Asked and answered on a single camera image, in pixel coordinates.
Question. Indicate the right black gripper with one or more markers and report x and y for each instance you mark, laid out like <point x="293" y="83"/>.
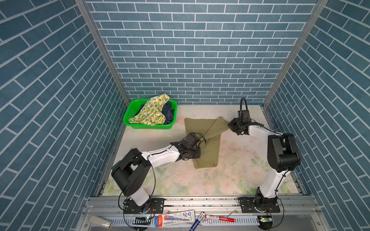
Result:
<point x="231" y="125"/>

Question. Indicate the red blue toothpaste box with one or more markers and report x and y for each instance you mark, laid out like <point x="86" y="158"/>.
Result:
<point x="176" y="218"/>

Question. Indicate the yellow floral skirt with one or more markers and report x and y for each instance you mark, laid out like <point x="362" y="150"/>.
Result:
<point x="151" y="113"/>

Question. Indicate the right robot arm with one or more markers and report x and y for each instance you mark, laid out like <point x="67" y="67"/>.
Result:
<point x="283" y="157"/>

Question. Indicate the dark navy skirt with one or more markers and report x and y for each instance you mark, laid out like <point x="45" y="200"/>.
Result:
<point x="168" y="112"/>

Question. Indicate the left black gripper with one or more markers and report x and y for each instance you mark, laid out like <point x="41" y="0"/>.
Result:
<point x="197" y="153"/>

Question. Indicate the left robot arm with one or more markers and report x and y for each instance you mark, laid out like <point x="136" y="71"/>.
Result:
<point x="130" y="173"/>

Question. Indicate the olive green skirt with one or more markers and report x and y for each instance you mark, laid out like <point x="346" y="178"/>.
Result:
<point x="209" y="131"/>

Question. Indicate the green plastic basket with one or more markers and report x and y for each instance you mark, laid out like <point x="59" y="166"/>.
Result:
<point x="134" y="108"/>

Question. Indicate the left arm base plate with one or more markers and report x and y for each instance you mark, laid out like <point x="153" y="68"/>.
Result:
<point x="153" y="205"/>

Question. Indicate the blue marker pen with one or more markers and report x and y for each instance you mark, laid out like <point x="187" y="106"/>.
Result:
<point x="198" y="221"/>

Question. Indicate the red marker pen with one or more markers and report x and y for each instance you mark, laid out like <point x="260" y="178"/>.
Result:
<point x="231" y="220"/>

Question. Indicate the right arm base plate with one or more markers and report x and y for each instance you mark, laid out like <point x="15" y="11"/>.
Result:
<point x="258" y="205"/>

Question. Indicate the aluminium rail frame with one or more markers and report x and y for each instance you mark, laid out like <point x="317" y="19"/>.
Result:
<point x="297" y="213"/>

